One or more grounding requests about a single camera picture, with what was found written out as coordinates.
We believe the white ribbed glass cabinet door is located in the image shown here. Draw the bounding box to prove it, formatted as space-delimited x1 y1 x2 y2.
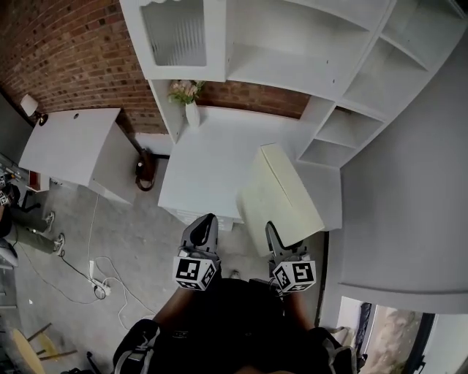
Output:
119 0 227 82

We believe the white side desk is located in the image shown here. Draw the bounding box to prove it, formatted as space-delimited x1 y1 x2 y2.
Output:
18 107 137 205

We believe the grey shoulder strap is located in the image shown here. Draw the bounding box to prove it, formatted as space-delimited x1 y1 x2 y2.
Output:
321 327 358 374
118 323 162 374

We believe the person's right forearm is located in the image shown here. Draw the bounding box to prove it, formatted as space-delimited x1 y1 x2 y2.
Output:
284 290 316 330

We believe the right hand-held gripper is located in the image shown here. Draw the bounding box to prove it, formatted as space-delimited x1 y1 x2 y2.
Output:
265 221 317 294

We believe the grey metal rack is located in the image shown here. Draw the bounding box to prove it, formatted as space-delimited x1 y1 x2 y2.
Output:
0 237 20 311

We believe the black floor cable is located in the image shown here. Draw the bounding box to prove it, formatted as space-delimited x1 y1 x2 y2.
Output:
13 233 100 305

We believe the white vase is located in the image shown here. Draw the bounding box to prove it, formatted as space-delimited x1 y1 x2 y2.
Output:
184 101 201 128

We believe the white cubby shelf unit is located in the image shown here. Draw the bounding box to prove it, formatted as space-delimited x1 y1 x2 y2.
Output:
296 0 468 172

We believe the long white cable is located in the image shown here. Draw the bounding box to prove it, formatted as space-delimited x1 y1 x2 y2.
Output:
86 193 100 264

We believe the white power strip with cable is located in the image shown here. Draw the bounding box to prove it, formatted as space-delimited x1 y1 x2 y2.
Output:
94 255 156 327

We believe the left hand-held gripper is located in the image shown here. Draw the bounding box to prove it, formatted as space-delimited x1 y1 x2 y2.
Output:
172 213 223 293

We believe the white shade lamp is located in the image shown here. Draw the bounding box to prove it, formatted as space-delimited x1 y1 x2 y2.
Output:
20 93 49 127

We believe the person's black clothing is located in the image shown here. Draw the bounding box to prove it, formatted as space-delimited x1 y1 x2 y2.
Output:
112 277 367 374

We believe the person's left forearm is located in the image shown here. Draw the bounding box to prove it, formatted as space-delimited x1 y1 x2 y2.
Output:
152 283 206 330

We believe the pink flower bouquet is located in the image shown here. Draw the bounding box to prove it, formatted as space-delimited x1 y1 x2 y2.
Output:
167 79 205 106

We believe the yellow wooden stool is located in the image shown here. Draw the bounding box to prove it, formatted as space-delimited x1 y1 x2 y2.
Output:
10 322 78 374

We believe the brown bag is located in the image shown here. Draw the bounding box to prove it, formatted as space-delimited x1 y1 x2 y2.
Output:
133 148 158 192

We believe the dark framed window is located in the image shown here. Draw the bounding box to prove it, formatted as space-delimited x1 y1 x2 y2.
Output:
339 295 438 374

